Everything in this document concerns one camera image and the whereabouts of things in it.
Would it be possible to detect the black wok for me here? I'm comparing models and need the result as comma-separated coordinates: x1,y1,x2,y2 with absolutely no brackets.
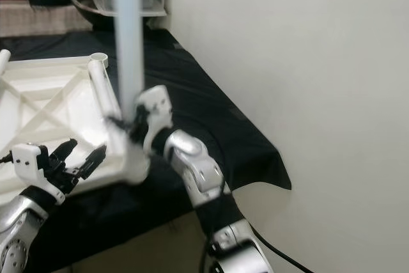
70,0,164,31

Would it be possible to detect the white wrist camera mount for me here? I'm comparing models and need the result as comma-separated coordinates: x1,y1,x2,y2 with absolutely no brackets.
13,143,47,184
137,86,174,152

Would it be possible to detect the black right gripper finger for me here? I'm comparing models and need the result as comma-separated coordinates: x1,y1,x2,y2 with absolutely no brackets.
105,114,135,136

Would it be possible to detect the black tablecloth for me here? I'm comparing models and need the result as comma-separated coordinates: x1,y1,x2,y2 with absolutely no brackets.
0,30,291,273

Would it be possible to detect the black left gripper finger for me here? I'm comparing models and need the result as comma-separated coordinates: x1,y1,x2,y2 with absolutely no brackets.
79,145,108,179
51,137,75,163

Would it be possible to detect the white plastic children table top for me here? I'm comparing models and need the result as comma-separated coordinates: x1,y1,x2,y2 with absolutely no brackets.
0,52,154,187

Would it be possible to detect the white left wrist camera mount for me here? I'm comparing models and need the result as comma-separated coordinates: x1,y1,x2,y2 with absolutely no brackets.
13,143,47,184

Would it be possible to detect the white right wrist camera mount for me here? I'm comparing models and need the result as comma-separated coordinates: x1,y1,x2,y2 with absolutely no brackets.
137,86,174,152

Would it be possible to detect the beige covered low bench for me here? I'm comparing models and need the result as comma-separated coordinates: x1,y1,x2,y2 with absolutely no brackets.
0,1,93,37

